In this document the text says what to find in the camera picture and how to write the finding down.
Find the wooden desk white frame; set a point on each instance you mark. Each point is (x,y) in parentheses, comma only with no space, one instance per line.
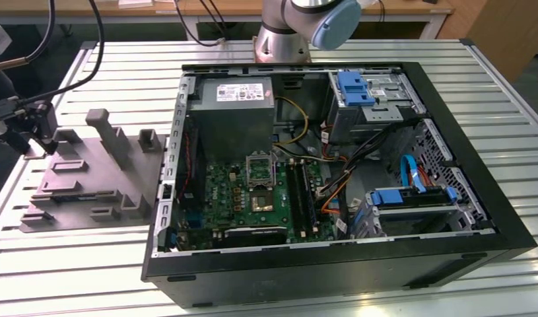
(419,11)

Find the black graphics card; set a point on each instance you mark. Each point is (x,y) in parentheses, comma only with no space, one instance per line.
(255,235)

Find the green motherboard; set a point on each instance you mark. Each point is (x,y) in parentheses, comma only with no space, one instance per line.
(225,198)

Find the metal disk bay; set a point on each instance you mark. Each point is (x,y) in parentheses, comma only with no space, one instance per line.
(470,216)

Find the metal drive cage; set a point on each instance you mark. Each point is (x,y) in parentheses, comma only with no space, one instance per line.
(353,125)

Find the white box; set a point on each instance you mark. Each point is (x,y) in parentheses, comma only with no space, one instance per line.
(137,3)

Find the grey parts rack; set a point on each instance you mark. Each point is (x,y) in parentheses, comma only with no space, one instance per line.
(102,171)

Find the CPU socket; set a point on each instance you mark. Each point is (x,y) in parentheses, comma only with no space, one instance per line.
(263,202)

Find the grey power supply unit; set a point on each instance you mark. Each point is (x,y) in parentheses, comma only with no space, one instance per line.
(230,125)

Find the blue plastic drive bracket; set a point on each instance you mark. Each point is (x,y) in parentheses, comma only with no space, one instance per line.
(355,87)

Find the dark RAM stick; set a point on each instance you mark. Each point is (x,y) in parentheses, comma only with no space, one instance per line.
(73,198)

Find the black RAM slot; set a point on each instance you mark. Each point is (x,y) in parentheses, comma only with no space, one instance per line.
(298,198)
(310,198)

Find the black PC case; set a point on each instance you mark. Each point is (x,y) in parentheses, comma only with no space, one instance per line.
(295,284)

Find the black case fan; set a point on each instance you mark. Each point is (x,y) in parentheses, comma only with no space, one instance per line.
(198,171)

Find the hard disk in blue carrier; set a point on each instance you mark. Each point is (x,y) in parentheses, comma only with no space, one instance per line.
(389,198)

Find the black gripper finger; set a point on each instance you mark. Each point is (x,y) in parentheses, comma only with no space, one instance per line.
(15,142)
(45,125)

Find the wooden cabinet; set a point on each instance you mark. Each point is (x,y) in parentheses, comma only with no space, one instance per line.
(516,33)

